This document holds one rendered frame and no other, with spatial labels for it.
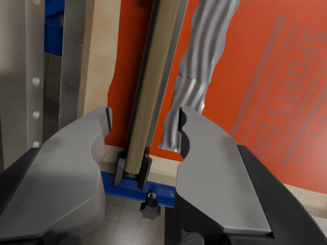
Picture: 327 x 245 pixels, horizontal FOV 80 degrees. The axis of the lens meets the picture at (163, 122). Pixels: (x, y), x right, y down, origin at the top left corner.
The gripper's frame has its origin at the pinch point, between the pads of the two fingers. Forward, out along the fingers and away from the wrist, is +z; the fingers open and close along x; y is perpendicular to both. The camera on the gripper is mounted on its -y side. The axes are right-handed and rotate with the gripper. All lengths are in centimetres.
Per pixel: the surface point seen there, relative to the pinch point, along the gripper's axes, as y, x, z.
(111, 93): 11.3, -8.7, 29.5
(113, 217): 168, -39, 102
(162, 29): -2.3, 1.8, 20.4
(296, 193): 37, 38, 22
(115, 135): 21.5, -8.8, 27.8
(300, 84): 8.6, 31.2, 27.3
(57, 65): 32, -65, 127
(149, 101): 8.3, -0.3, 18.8
